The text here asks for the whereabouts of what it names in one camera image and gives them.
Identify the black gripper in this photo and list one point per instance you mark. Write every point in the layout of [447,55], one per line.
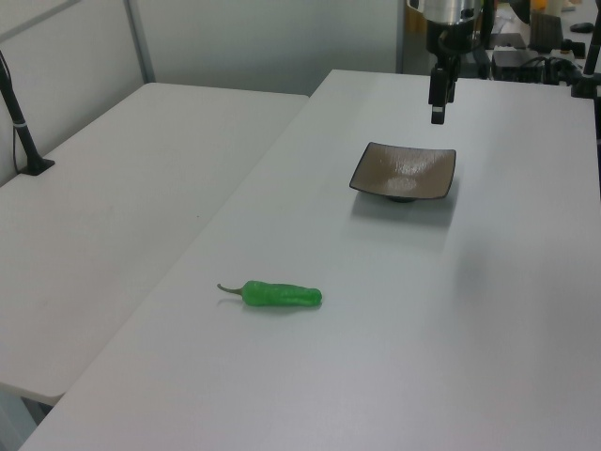
[462,37]

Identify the green chili pepper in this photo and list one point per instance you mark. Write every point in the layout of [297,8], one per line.
[282,296]

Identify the square brown ceramic plate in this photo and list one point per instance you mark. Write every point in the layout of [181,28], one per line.
[404,171]

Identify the black equipment box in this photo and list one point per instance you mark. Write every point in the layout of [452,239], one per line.
[516,65]

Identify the brown ribbed box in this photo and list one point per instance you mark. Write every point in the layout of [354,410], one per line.
[545,30]

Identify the black computer mouse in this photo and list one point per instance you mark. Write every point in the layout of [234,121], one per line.
[582,27]

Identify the grey partition frame post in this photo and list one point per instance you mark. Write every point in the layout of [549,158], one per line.
[140,42]

